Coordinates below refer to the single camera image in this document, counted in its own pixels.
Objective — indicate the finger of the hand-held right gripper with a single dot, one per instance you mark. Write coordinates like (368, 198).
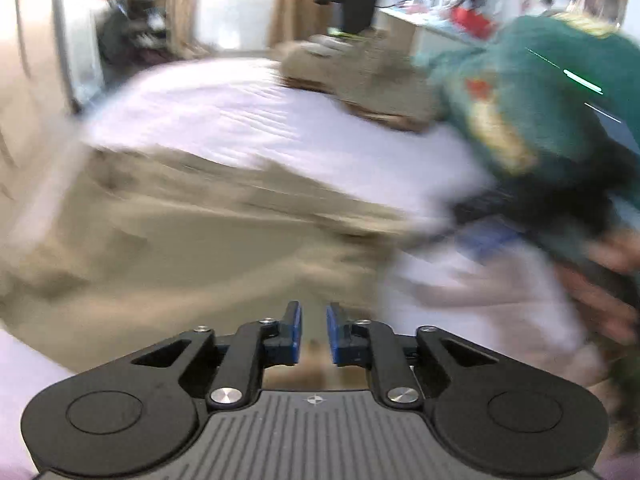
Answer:
(492, 242)
(485, 207)

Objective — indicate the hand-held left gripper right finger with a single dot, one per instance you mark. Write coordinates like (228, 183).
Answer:
(334, 332)

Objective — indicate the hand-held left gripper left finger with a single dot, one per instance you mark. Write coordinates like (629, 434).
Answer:
(295, 332)

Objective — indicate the beige cloth garment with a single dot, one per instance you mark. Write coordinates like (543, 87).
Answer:
(190, 245)

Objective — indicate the person's right hand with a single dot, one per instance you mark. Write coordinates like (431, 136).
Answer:
(607, 280)

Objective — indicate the green printed plush blanket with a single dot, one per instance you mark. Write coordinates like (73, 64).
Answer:
(530, 105)

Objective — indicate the brown knitted cloth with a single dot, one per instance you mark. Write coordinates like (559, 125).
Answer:
(380, 85)

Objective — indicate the red box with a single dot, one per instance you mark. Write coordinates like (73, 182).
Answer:
(470, 17)

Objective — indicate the white desk with clutter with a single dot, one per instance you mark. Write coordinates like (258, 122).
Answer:
(425, 25)

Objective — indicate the bed with white sheet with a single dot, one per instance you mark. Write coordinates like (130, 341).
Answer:
(280, 115)

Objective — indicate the tan curtain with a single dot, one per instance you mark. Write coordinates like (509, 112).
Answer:
(292, 5)
(177, 5)

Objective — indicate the dark shoe rack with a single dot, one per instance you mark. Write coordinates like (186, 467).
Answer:
(132, 27)

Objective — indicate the beige wardrobe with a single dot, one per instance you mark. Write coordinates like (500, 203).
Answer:
(27, 70)

